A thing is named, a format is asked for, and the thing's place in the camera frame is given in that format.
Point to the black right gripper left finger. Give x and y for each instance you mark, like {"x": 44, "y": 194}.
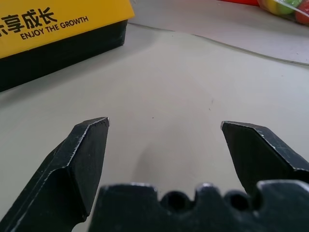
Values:
{"x": 60, "y": 178}

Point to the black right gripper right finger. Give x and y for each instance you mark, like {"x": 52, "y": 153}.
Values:
{"x": 256, "y": 157}

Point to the yellow and black box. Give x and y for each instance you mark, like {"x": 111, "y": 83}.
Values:
{"x": 60, "y": 50}

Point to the clear bag of colourful balls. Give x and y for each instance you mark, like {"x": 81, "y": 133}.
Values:
{"x": 287, "y": 9}

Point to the red flat object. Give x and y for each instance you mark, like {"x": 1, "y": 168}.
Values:
{"x": 237, "y": 2}

